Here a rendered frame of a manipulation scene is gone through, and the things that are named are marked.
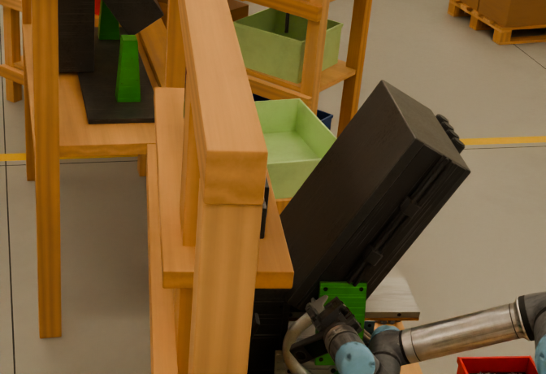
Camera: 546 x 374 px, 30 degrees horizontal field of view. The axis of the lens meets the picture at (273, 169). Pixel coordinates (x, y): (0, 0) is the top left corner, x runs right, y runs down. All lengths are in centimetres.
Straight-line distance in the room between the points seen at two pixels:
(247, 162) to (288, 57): 353
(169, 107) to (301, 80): 239
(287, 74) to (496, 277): 143
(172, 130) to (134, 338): 198
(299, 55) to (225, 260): 344
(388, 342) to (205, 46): 80
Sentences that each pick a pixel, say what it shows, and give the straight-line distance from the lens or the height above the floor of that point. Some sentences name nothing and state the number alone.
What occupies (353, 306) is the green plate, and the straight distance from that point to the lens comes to 243.
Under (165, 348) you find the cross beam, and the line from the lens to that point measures 214.
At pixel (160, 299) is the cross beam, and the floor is 127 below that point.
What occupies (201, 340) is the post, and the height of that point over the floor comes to 160.
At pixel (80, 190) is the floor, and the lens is 540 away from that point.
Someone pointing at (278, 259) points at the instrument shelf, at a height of 154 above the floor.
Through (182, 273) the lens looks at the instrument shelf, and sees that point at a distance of 190.
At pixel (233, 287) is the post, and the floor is 170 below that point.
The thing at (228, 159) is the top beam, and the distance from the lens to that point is 145.
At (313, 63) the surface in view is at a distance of 485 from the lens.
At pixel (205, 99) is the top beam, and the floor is 194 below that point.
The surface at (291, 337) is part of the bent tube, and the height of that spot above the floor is 116.
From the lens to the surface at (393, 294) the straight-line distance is 266.
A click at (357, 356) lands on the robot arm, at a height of 134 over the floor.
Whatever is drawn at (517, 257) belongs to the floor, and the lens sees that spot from 524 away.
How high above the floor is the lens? 257
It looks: 27 degrees down
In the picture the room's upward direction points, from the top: 5 degrees clockwise
